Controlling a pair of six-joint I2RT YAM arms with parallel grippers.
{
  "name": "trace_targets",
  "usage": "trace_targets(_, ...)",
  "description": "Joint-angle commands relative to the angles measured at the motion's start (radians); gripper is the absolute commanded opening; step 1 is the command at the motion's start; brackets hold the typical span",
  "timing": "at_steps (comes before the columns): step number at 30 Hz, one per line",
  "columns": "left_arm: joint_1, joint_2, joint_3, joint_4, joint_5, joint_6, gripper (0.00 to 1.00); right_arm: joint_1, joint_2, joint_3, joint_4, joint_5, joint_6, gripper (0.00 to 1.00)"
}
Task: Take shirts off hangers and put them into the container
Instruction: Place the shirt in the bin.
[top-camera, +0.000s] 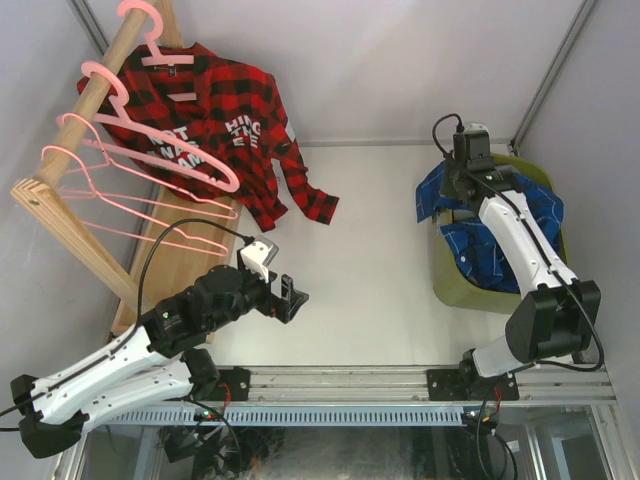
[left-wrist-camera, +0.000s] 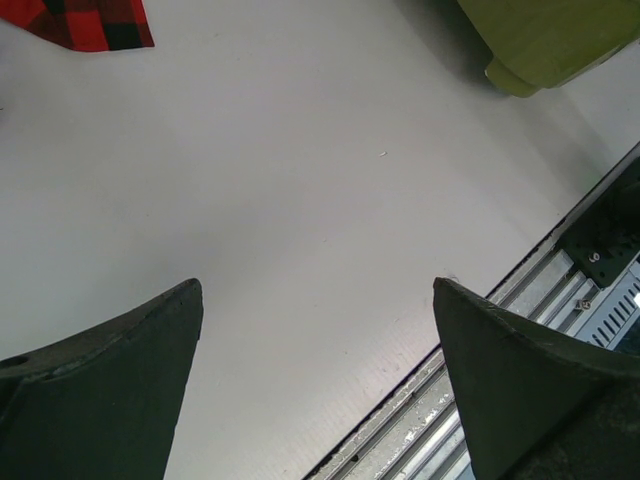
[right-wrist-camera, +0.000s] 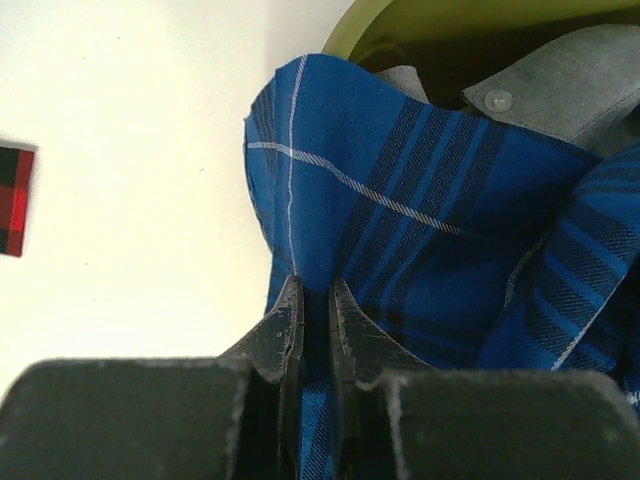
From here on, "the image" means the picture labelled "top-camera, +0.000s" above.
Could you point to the black mounting plate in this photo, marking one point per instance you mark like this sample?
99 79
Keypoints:
233 385
449 384

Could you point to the wooden clothes rack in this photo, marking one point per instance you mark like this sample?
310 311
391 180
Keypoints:
41 194

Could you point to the red plaid shirt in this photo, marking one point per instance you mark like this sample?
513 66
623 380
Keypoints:
232 111

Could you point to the grey slotted cable duct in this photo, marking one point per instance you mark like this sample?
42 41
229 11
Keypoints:
297 416

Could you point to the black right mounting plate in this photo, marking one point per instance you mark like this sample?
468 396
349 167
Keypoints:
449 384

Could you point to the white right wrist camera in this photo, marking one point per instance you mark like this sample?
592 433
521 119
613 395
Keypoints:
471 127

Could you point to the blue plaid shirt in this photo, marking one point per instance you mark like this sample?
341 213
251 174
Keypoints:
476 252

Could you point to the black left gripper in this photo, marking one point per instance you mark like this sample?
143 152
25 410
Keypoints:
284 306

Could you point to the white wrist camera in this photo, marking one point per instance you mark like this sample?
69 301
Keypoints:
257 256
471 127

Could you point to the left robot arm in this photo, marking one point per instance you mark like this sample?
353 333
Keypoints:
159 358

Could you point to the pink plastic hanger red shirt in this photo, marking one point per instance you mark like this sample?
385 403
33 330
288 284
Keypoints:
169 57

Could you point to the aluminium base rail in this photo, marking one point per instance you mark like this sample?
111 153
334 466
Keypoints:
404 385

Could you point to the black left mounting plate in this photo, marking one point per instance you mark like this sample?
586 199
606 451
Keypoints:
233 385

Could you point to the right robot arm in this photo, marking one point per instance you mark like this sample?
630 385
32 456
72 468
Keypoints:
556 315

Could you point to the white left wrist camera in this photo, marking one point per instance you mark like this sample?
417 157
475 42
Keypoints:
257 256

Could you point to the green plastic basket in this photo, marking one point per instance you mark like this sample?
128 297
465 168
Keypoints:
449 285

